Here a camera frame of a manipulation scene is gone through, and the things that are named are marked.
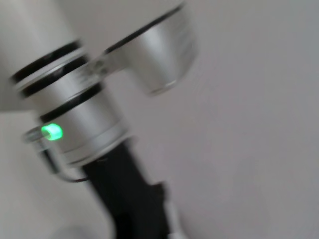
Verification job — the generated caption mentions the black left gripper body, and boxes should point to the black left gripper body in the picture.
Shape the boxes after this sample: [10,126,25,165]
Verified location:
[81,140,180,239]

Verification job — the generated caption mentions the grey left wrist cable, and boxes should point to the grey left wrist cable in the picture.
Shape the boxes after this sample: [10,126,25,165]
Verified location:
[22,126,88,183]

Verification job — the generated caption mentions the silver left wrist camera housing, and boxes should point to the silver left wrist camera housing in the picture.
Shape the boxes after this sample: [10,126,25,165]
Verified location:
[92,0,200,97]

